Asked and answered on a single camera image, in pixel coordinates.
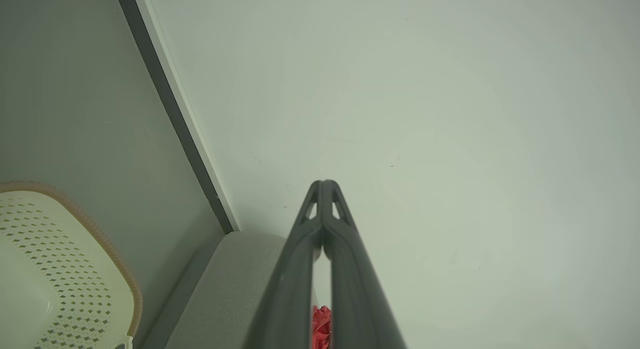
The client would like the white perforated laundry basket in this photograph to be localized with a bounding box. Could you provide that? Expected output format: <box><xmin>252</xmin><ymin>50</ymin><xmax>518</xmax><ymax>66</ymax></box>
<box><xmin>0</xmin><ymin>181</ymin><xmax>144</xmax><ymax>349</ymax></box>

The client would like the red jersey with white trim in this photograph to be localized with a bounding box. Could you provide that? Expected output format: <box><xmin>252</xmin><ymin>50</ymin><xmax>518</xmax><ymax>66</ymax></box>
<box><xmin>312</xmin><ymin>305</ymin><xmax>333</xmax><ymax>349</ymax></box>

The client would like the grey fabric sofa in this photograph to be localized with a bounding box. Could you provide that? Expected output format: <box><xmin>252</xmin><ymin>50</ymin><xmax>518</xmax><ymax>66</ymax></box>
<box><xmin>140</xmin><ymin>231</ymin><xmax>322</xmax><ymax>349</ymax></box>

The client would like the white and black baseboard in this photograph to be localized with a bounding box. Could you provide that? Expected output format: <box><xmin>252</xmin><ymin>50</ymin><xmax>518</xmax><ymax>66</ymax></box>
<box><xmin>114</xmin><ymin>0</ymin><xmax>241</xmax><ymax>235</ymax></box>

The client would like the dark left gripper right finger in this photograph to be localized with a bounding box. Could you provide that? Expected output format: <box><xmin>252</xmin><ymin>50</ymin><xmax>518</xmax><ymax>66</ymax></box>
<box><xmin>323</xmin><ymin>180</ymin><xmax>407</xmax><ymax>349</ymax></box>

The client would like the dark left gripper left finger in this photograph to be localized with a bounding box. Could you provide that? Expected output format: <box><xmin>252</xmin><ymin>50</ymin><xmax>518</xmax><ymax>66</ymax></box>
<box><xmin>244</xmin><ymin>180</ymin><xmax>324</xmax><ymax>349</ymax></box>

